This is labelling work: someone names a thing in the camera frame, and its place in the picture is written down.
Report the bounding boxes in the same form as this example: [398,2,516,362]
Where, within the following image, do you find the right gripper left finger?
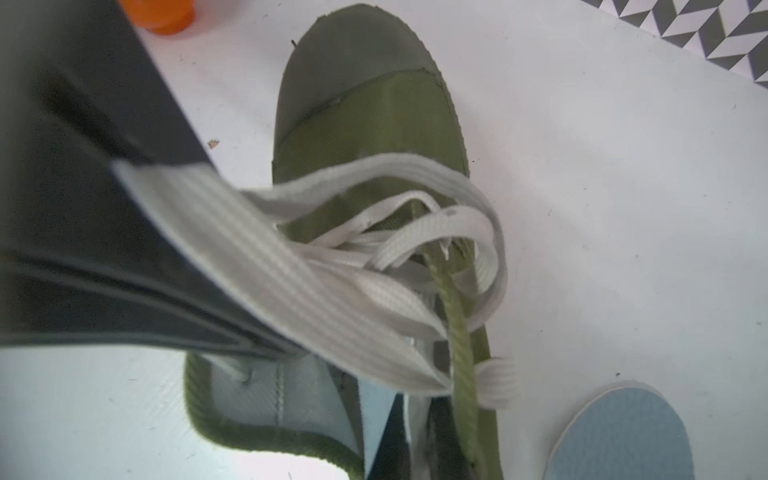
[367,394,411,480]

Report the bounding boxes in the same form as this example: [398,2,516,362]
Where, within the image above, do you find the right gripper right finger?
[426,397,474,480]

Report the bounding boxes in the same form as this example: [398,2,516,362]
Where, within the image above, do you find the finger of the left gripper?
[1,1,301,360]

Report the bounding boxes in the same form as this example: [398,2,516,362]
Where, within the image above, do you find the blue insole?
[358,380,397,479]
[543,383,696,480]

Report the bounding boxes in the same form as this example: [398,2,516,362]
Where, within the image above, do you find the green shoe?
[110,2,523,480]

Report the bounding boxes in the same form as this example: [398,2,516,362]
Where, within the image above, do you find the orange plastic cup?
[118,0,196,36]

